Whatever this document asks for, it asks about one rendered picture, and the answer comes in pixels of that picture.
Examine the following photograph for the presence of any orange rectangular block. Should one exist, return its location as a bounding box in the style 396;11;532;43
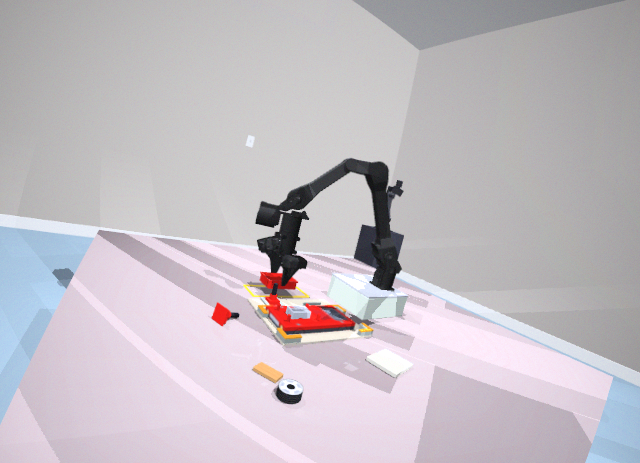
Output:
253;362;284;383

